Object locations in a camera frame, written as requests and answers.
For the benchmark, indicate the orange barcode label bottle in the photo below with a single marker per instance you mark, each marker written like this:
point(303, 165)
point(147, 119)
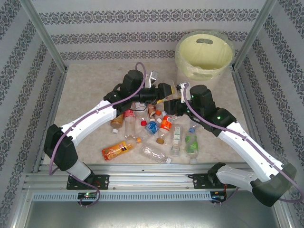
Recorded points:
point(166, 123)

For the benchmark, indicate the blue label bottle white cap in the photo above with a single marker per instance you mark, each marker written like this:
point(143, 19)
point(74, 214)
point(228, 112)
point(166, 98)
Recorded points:
point(152, 128)

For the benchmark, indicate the long clear red label bottle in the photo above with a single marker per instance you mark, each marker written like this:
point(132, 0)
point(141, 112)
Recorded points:
point(129, 114)

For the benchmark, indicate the white green label clear bottle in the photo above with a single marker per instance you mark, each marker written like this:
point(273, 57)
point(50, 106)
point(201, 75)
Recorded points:
point(176, 136)

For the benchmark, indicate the amber tea bottle white cap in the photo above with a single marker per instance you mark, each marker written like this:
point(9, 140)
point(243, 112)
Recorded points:
point(117, 121)

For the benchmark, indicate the clear unlabelled bottle white cap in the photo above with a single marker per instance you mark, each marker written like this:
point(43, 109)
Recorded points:
point(153, 154)

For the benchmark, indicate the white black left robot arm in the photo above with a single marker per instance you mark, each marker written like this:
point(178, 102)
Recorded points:
point(95, 118)

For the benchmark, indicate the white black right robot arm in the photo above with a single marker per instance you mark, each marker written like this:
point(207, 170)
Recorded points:
point(249, 152)

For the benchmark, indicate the cream plastic bin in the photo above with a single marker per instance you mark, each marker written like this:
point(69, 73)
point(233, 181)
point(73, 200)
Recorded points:
point(204, 54)

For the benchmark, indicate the loose red bottle cap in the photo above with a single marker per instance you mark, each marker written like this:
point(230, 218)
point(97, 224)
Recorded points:
point(143, 123)

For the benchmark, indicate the orange juice bottle orange cap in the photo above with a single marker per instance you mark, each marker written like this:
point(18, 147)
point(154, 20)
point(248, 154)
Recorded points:
point(116, 150)

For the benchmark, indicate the grey metal bottom panel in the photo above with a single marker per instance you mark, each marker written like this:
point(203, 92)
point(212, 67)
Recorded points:
point(152, 216)

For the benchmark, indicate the aluminium right side rail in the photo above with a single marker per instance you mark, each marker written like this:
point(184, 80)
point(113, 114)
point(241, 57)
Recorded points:
point(245, 107)

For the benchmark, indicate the aluminium rail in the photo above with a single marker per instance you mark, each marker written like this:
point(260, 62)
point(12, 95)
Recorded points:
point(245, 107)
point(154, 177)
point(52, 118)

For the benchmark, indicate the aluminium front rail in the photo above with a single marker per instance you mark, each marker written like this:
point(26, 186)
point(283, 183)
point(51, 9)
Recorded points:
point(154, 177)

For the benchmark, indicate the aluminium right frame post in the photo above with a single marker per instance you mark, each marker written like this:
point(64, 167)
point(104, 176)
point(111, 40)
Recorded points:
point(252, 35)

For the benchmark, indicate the aluminium frame post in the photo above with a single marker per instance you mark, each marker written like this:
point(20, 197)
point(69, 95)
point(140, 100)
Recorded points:
point(252, 35)
point(45, 35)

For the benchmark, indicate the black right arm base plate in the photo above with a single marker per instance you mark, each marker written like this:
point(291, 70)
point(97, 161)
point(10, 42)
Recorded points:
point(199, 181)

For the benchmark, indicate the aluminium left side rail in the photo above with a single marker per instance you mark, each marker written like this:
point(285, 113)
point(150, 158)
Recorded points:
point(52, 118)

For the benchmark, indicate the aluminium left frame post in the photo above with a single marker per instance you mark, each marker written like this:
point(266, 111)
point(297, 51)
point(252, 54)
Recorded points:
point(45, 35)

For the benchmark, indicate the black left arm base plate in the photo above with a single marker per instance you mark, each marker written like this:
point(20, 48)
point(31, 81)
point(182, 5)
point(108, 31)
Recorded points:
point(102, 181)

